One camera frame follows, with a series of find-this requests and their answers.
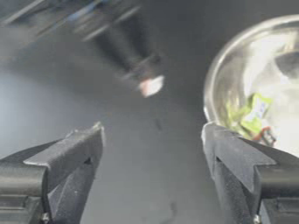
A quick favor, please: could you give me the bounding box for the steel bowl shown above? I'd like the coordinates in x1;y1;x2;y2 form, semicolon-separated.
202;14;299;160

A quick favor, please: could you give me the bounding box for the green candy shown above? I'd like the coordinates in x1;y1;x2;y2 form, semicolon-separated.
233;92;276;140

